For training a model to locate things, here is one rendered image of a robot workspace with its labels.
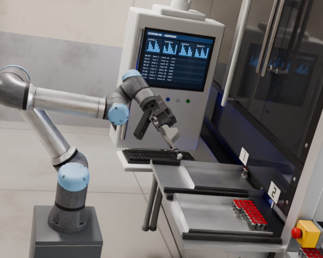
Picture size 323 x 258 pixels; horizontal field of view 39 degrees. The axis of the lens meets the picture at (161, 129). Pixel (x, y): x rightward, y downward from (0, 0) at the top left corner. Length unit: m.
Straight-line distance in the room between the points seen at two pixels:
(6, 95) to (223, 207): 0.99
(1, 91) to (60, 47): 3.07
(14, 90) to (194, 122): 1.27
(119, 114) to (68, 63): 3.14
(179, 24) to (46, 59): 2.49
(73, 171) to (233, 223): 0.67
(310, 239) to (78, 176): 0.86
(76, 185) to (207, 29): 1.17
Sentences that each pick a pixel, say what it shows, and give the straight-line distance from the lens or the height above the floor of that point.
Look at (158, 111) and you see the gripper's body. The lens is 1.66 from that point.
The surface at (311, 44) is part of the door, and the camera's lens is 1.83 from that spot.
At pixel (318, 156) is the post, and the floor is 1.28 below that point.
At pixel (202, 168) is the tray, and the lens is 2.30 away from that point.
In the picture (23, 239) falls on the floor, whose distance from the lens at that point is 3.11.
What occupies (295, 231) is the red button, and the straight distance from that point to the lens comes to 1.72.
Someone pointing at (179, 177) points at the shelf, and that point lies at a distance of 2.15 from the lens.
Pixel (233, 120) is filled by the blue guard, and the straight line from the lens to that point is 2.36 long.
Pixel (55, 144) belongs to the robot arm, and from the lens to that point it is 1.81.
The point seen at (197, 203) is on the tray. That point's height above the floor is 0.88.
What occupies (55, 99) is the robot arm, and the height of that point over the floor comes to 1.30.
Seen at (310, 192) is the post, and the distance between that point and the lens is 1.74.
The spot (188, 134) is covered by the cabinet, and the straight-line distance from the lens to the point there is 2.62.
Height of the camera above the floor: 1.81
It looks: 20 degrees down
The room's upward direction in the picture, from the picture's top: 11 degrees clockwise
